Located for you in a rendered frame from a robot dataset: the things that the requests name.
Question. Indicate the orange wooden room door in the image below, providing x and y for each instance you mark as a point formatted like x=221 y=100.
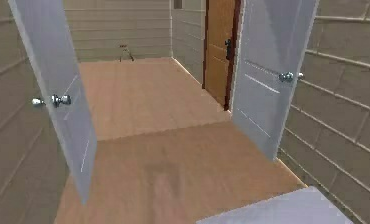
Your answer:
x=219 y=50

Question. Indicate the pale grey room door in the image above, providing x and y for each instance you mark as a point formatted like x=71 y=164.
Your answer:
x=269 y=50
x=286 y=208
x=56 y=66

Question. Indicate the silver round door knob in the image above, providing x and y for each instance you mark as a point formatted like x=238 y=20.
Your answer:
x=286 y=77
x=60 y=100

